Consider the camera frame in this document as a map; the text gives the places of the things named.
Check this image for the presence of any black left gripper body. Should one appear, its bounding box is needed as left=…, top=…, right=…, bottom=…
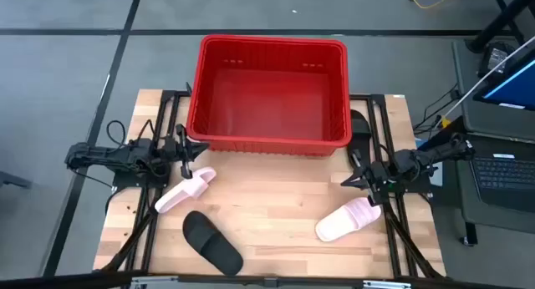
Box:
left=165, top=124, right=194, bottom=180

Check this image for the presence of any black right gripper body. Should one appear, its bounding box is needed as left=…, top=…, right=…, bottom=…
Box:
left=352, top=149, right=396, bottom=206

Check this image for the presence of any pink slide sandal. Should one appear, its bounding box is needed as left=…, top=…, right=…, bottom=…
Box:
left=154, top=166, right=217, bottom=215
left=314, top=196, right=383, bottom=243

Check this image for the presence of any black slide sandal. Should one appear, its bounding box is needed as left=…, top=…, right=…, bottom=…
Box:
left=181, top=210, right=245, bottom=277
left=346, top=109, right=373, bottom=165

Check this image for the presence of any red plastic bin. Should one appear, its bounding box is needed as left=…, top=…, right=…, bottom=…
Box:
left=186, top=33, right=354, bottom=158

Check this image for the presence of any dark grey cart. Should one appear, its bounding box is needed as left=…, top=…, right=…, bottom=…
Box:
left=455, top=132, right=535, bottom=247

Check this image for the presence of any black laptop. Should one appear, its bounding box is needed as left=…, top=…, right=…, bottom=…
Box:
left=467, top=152, right=535, bottom=214

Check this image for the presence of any black bar with silver brackets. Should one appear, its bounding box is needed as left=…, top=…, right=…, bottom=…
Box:
left=0, top=271, right=535, bottom=289

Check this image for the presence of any monitor with blue screen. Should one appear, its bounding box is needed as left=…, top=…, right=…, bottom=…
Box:
left=473, top=48, right=535, bottom=113

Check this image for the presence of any black power adapter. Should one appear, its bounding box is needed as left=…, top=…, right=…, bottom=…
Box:
left=478, top=42, right=515, bottom=77

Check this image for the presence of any grey furniture foot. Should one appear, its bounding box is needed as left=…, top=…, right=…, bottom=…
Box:
left=0, top=170, right=33, bottom=190

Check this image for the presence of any black stand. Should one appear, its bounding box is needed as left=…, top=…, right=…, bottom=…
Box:
left=466, top=0, right=535, bottom=54

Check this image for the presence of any black aluminium frame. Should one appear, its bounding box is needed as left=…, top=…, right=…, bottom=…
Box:
left=99, top=89, right=193, bottom=273
left=349, top=94, right=446, bottom=280

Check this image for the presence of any black floor cable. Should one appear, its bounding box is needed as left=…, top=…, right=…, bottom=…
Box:
left=411, top=83, right=461, bottom=135

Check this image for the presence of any white cable with yellow plug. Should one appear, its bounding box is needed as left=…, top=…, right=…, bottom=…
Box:
left=438, top=36, right=535, bottom=129

